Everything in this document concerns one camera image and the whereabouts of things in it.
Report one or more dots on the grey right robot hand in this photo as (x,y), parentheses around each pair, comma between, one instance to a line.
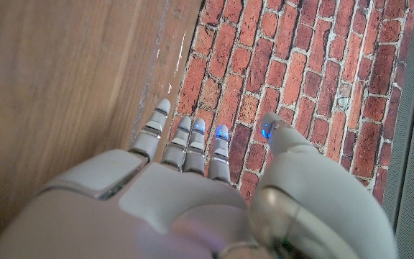
(178,216)

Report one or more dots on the red brick print backdrop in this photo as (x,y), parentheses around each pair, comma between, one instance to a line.
(300,72)

